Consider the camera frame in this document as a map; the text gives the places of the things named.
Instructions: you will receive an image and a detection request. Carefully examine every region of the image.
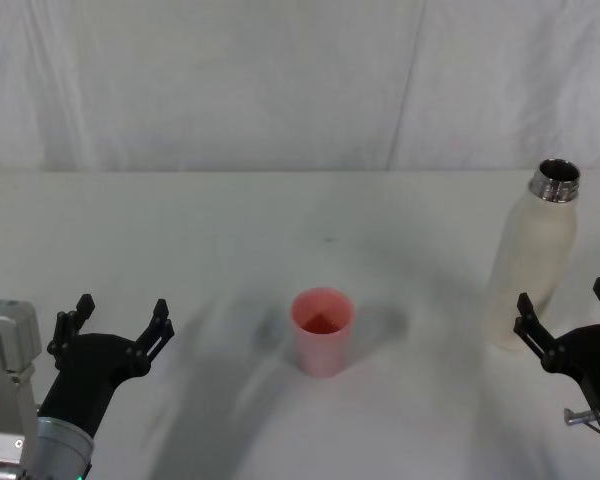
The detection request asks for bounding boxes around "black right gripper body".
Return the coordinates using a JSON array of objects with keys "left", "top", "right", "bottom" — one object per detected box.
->
[{"left": 540, "top": 323, "right": 600, "bottom": 439}]

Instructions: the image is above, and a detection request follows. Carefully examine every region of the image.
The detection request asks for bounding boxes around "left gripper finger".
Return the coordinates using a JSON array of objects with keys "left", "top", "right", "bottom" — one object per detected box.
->
[
  {"left": 127, "top": 298, "right": 176, "bottom": 372},
  {"left": 46, "top": 293, "right": 98, "bottom": 359}
]

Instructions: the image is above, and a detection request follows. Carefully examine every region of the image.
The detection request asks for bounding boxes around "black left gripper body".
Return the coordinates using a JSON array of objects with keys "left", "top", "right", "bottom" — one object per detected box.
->
[{"left": 37, "top": 332, "right": 150, "bottom": 438}]

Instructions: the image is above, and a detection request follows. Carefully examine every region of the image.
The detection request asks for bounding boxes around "cream vacuum bottle steel neck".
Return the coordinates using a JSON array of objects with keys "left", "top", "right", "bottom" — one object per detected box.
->
[{"left": 485, "top": 158, "right": 582, "bottom": 352}]

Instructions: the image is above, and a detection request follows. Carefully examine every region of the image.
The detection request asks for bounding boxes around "pink plastic cup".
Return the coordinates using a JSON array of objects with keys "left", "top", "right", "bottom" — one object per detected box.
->
[{"left": 290, "top": 286, "right": 356, "bottom": 380}]

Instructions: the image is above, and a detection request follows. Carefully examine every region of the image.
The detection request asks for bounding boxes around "white table cloth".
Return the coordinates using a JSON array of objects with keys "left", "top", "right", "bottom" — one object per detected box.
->
[{"left": 0, "top": 166, "right": 600, "bottom": 480}]

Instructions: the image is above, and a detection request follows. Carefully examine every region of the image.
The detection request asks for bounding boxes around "thin cable with silver plug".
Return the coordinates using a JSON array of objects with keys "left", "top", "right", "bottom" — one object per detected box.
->
[{"left": 563, "top": 407, "right": 600, "bottom": 436}]

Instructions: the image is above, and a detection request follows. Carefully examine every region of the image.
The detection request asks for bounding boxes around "white curtain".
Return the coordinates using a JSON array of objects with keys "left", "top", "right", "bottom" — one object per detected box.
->
[{"left": 0, "top": 0, "right": 600, "bottom": 174}]

